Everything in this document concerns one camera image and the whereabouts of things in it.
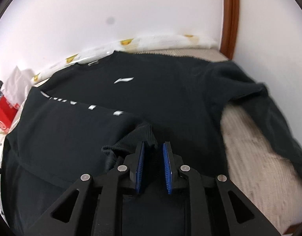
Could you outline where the red paper shopping bag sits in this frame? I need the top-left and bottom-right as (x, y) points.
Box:
(0, 96), (20, 133)

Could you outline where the white Uniqlo plastic bag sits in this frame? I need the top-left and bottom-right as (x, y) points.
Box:
(1, 67), (34, 110)

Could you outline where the brown wooden door frame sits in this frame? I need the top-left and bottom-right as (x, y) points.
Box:
(220, 0), (240, 60)

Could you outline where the rolled duck pattern mat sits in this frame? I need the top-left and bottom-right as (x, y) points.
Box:
(30, 35), (219, 86)

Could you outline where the striped quilted mattress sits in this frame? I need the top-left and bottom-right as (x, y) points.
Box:
(130, 53), (302, 233)

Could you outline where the black sweatshirt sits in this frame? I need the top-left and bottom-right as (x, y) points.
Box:
(0, 51), (302, 236)

